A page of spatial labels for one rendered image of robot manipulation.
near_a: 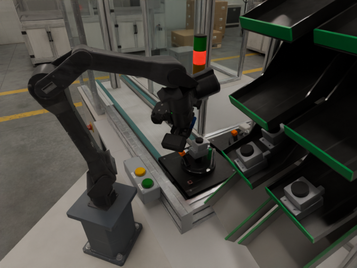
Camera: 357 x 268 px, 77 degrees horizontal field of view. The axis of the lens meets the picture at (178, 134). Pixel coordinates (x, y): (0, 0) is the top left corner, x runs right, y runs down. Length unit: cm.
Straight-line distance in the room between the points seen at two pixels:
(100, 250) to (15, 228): 150
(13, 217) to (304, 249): 212
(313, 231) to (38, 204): 213
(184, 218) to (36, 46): 551
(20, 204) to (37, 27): 419
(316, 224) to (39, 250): 81
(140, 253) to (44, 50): 549
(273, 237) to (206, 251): 24
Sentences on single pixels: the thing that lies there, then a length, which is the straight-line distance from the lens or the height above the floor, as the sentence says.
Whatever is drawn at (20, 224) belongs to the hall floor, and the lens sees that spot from 228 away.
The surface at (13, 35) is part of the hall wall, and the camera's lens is 880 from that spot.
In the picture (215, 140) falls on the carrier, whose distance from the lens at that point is 106.
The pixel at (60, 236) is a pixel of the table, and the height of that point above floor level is 86.
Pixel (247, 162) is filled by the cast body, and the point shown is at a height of 125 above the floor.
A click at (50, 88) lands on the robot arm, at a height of 142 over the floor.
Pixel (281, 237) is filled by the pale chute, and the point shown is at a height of 105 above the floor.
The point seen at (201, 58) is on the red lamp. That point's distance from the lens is 92.
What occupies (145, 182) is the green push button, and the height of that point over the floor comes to 97.
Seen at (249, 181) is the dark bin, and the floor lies 119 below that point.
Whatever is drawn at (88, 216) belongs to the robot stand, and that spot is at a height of 106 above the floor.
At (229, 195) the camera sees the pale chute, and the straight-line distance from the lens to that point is 74.
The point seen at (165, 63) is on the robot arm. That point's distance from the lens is 49.
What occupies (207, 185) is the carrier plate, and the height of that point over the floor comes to 97.
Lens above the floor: 159
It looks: 34 degrees down
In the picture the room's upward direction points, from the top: straight up
